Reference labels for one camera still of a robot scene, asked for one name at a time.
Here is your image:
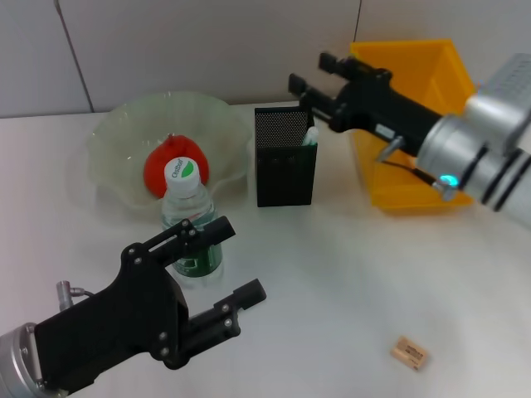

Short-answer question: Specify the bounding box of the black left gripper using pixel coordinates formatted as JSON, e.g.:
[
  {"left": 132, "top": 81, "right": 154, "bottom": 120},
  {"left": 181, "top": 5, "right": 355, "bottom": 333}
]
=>
[{"left": 35, "top": 215, "right": 268, "bottom": 393}]

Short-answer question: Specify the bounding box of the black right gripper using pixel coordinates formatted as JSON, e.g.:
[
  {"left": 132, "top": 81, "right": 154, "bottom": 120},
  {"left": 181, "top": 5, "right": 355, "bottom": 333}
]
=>
[{"left": 288, "top": 52, "right": 444, "bottom": 158}]

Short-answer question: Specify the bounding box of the clear water bottle green label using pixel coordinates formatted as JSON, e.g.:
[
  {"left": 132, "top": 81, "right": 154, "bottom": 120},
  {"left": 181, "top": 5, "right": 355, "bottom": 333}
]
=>
[{"left": 160, "top": 156, "right": 224, "bottom": 289}]

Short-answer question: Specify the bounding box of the red-orange orange fruit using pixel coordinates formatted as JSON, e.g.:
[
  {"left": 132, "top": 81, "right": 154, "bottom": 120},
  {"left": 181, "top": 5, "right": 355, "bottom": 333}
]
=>
[{"left": 144, "top": 134, "right": 210, "bottom": 200}]

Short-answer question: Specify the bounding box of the beige eraser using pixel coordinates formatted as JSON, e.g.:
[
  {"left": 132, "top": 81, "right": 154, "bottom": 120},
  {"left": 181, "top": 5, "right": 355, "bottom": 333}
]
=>
[{"left": 389, "top": 335, "right": 429, "bottom": 362}]

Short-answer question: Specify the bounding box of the black mesh pen holder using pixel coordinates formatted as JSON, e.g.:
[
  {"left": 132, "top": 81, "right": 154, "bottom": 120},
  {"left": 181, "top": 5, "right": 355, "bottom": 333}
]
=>
[{"left": 253, "top": 105, "right": 319, "bottom": 208}]

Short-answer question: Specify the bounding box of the pale green wavy glass plate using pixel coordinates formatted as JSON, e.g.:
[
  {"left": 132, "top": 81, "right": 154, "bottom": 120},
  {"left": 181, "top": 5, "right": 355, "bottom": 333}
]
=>
[{"left": 85, "top": 90, "right": 252, "bottom": 221}]

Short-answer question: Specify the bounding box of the yellow plastic bin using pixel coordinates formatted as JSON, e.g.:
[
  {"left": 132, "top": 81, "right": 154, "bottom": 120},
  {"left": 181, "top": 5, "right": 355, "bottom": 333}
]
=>
[{"left": 348, "top": 39, "right": 476, "bottom": 215}]

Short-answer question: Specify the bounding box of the left gripper cable with plug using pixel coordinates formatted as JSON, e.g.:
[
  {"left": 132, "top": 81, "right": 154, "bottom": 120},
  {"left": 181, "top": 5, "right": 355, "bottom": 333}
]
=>
[{"left": 56, "top": 280, "right": 99, "bottom": 311}]

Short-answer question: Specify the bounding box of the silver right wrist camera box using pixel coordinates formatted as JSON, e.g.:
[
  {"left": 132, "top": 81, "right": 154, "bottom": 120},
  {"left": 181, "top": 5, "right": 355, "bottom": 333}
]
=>
[{"left": 464, "top": 51, "right": 531, "bottom": 154}]

